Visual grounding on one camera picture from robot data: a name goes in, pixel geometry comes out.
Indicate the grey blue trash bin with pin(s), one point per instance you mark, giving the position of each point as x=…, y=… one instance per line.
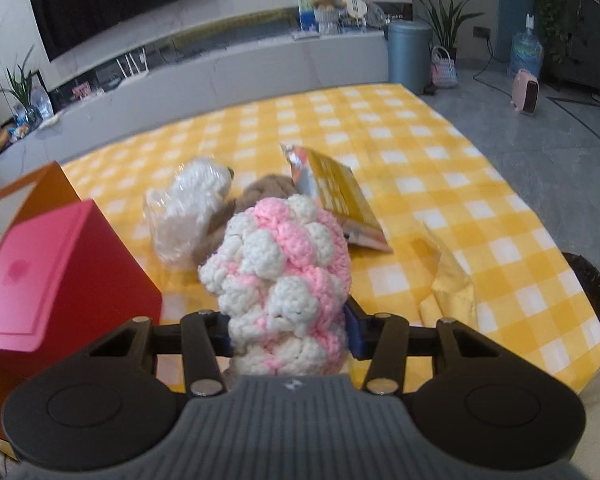
x=409, y=54

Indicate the white wifi router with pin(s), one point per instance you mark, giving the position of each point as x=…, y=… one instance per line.
x=133, y=65

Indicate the orange cardboard storage box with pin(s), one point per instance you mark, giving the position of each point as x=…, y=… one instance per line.
x=37, y=193

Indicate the pink woven handbag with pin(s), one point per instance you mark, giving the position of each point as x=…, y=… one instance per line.
x=443, y=71

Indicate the brown plush toy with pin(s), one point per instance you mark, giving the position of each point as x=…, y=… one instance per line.
x=272, y=185

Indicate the black round stool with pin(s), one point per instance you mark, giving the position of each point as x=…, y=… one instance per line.
x=592, y=299

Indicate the green potted plant by bin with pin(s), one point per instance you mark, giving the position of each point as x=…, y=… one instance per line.
x=445, y=18

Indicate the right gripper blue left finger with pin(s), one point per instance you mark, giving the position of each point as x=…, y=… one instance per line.
x=223, y=345

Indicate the pink small heater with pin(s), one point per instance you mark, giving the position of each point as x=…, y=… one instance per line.
x=525, y=92

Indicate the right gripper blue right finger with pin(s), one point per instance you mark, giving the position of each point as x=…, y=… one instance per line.
x=360, y=331

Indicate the yellow cloth piece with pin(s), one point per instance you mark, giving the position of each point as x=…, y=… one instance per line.
x=452, y=293

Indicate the marble tv console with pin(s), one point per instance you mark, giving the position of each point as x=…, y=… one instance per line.
x=239, y=74

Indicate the pink white crochet item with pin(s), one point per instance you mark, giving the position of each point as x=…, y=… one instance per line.
x=282, y=275

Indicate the green plant in vase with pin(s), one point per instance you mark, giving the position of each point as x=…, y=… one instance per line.
x=20, y=85

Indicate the red box lid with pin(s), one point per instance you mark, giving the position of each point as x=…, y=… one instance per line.
x=66, y=279

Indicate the blue water jug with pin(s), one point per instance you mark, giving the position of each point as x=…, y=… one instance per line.
x=526, y=52

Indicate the gold foil snack packet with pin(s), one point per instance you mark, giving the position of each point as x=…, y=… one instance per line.
x=333, y=186

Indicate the yellow white checkered blanket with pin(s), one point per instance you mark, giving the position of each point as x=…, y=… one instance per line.
x=412, y=165

